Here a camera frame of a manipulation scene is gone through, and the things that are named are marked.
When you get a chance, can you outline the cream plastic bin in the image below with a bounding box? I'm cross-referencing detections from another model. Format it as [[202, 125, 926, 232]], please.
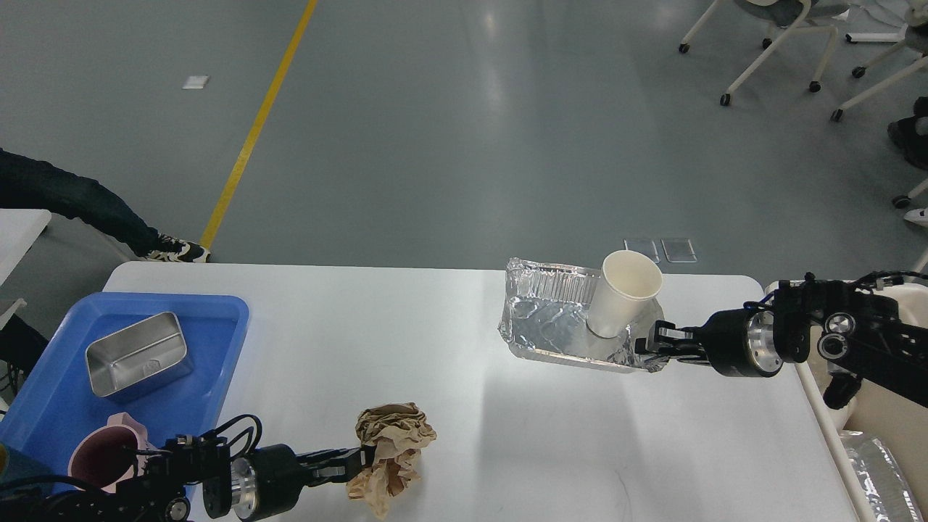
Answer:
[[765, 281, 928, 522]]

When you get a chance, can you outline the brown paper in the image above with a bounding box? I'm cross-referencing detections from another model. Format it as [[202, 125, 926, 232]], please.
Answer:
[[346, 402, 437, 521]]

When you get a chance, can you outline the clear floor plate left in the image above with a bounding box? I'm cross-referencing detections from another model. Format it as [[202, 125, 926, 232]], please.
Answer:
[[623, 239, 660, 264]]

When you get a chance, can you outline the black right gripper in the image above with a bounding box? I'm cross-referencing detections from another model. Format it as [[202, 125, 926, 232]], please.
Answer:
[[635, 310, 784, 378]]

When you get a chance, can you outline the small white side table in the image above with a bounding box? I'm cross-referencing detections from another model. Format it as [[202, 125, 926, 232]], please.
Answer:
[[1, 208, 51, 285]]

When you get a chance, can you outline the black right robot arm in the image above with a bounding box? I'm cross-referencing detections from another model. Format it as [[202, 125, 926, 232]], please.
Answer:
[[633, 270, 927, 410]]

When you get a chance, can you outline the white office chair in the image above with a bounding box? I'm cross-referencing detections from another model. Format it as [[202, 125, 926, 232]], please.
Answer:
[[719, 1, 851, 108], [831, 22, 928, 123]]

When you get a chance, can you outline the white paper cup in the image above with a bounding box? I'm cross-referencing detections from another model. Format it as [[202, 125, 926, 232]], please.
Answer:
[[587, 250, 664, 339]]

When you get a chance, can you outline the blue plastic tray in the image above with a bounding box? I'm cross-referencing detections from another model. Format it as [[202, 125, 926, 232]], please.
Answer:
[[2, 293, 249, 476]]

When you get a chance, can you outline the clear floor plate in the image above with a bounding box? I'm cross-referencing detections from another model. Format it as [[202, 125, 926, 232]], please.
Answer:
[[623, 239, 660, 264], [660, 238, 698, 263]]

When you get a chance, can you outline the clear floor plate right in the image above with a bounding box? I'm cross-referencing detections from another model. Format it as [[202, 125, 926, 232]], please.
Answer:
[[660, 238, 698, 263]]

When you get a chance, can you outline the aluminium foil tray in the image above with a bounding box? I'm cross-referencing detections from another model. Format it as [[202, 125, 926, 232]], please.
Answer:
[[498, 257, 670, 373]]

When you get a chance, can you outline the pink plastic mug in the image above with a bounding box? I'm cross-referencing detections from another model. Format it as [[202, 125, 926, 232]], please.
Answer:
[[67, 412, 155, 493]]

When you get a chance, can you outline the stainless steel square tray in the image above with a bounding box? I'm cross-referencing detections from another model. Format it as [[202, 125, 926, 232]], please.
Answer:
[[84, 312, 195, 403]]

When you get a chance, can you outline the white sneaker with stripes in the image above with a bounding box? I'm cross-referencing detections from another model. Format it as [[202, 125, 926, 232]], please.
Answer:
[[903, 207, 928, 228]]

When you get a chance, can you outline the foil tray inside bin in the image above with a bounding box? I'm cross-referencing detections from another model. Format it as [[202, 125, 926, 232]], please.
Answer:
[[839, 430, 926, 521]]

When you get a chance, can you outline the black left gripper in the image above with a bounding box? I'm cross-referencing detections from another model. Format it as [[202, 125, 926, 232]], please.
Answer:
[[230, 444, 376, 521]]

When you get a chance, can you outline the person in beige sweater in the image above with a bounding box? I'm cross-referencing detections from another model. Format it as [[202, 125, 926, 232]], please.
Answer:
[[1, 151, 211, 263]]

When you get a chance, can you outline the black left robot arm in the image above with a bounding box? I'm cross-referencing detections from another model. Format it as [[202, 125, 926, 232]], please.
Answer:
[[2, 414, 376, 521]]

